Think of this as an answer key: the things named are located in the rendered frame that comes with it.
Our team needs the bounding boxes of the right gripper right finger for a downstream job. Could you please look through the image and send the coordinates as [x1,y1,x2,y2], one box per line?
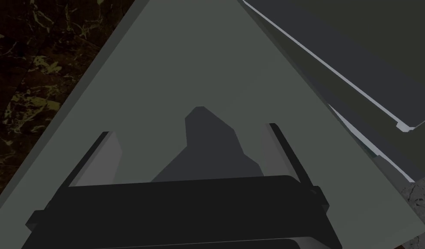
[258,122,316,190]

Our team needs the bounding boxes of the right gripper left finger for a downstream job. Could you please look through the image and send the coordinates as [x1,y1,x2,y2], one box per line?
[61,131,123,190]

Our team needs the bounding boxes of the dark grey cupboard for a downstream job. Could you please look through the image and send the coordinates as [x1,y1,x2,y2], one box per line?
[240,0,425,183]

